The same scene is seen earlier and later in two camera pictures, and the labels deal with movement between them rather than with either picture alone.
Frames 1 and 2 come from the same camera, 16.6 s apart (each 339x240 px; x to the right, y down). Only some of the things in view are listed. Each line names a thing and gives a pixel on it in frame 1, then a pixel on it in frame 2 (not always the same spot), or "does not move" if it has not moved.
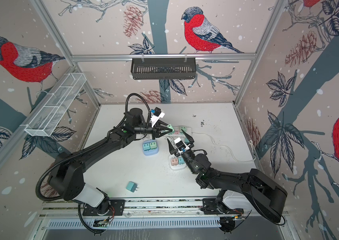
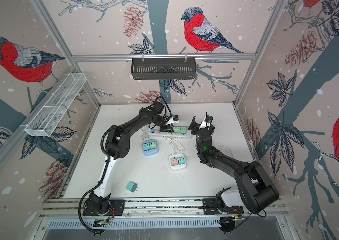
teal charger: [146, 146] does not move
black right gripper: [190, 138] to [195, 125]
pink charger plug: [174, 161] does not move
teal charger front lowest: [132, 186] does not move
